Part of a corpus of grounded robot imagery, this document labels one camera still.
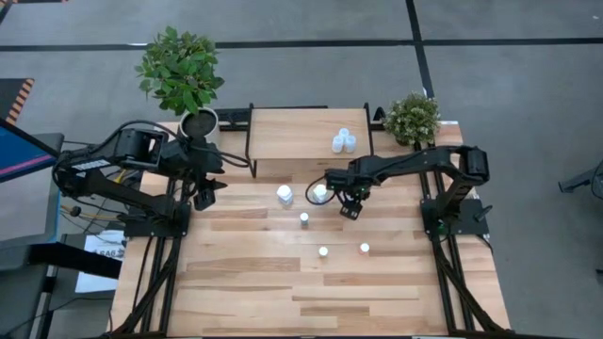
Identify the blue translucent pill vial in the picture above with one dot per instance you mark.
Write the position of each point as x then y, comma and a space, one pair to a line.
304, 218

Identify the black side table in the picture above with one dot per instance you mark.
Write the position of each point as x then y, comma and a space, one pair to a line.
70, 261

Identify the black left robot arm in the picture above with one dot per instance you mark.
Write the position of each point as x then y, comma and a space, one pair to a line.
136, 146

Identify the white plant pot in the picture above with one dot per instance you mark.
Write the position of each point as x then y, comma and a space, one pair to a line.
200, 123

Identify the white printed paper sheet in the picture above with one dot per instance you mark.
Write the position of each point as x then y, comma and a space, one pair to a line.
101, 249

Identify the small bushy green plant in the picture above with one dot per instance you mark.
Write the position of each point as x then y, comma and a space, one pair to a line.
412, 117

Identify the wooden shelf black metal frame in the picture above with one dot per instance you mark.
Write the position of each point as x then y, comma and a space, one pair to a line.
292, 134

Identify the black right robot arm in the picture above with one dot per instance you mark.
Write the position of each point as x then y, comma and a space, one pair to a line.
424, 162

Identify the yellow translucent pill vial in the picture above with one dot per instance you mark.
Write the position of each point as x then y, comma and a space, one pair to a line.
323, 252

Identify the tall green leafy plant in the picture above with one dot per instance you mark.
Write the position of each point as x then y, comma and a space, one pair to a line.
181, 70

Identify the black frame crossbar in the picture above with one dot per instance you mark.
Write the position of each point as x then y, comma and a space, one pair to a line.
233, 117

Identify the black chair base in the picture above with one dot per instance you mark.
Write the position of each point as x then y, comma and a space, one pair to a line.
581, 181

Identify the white labelled medicine bottle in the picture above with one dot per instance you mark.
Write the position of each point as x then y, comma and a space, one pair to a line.
320, 192
284, 194

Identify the black orange striped mat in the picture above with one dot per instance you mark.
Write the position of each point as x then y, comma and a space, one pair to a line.
14, 96

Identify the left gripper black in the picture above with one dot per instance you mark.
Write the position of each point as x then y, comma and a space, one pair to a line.
202, 162

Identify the pink translucent pill vial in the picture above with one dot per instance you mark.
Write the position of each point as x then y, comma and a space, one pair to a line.
364, 248

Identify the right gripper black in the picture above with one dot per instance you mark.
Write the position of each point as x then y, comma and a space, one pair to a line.
351, 181

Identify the black aluminium frame rails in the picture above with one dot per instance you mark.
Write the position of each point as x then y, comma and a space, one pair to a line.
169, 263
443, 263

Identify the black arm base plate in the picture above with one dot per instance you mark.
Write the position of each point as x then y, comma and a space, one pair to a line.
141, 230
471, 222

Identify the blue screen monitor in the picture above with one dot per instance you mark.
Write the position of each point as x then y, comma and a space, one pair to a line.
23, 150

